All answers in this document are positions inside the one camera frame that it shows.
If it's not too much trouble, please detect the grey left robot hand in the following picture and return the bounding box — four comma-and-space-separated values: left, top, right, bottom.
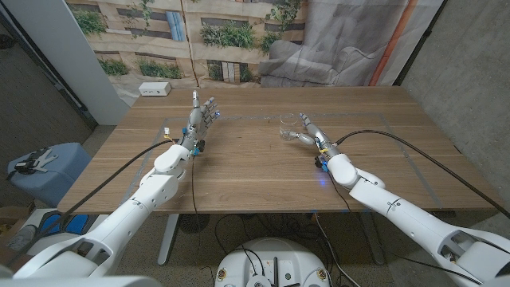
177, 90, 221, 156

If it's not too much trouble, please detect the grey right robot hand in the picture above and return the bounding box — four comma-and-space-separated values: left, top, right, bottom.
287, 112, 342, 160

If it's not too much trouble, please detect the clear glass beaker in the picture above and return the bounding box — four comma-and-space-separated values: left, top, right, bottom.
278, 113, 300, 142

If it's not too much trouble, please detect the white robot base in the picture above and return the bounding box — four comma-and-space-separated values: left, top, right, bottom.
214, 237, 331, 287

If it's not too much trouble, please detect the white power strip box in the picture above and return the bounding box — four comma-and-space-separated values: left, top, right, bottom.
138, 81, 172, 97

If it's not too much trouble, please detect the printed fabric backdrop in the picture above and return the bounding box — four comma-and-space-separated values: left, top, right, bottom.
65, 0, 445, 108

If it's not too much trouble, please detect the round black floor fan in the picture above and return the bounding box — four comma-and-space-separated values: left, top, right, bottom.
178, 214, 211, 234

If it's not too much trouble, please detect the grey table leg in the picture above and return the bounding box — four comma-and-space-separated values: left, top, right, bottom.
358, 210, 386, 266

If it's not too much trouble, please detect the white table leg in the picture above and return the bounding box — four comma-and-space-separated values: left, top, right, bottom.
157, 214, 180, 267

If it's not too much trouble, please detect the blue upholstered stool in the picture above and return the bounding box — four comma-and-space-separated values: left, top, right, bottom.
6, 142, 92, 208

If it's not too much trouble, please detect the white column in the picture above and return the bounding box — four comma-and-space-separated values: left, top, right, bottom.
2, 0, 131, 126

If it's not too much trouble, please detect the black and white tool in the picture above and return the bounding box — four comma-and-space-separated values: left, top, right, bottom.
14, 147, 59, 175

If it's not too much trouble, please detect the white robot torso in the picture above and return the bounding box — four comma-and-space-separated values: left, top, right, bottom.
0, 274, 163, 287

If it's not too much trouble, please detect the cardboard box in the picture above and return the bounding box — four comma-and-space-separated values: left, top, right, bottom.
0, 202, 36, 234

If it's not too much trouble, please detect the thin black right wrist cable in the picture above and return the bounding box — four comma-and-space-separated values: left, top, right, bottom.
326, 171, 483, 286

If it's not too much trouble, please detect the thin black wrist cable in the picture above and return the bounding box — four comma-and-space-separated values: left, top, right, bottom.
326, 171, 483, 286
190, 155, 202, 224

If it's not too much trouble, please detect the thin black left wrist cable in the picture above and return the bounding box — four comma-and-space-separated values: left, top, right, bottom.
190, 155, 202, 224

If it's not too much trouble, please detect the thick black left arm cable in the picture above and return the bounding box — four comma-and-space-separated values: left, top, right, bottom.
6, 138, 180, 268

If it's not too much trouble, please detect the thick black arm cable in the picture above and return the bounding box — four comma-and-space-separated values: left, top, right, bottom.
334, 129, 510, 220
6, 138, 180, 268

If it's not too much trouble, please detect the white floor cable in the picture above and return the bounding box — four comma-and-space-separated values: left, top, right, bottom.
314, 213, 362, 287

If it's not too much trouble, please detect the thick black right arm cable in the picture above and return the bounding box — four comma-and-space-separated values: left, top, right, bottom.
334, 129, 510, 220

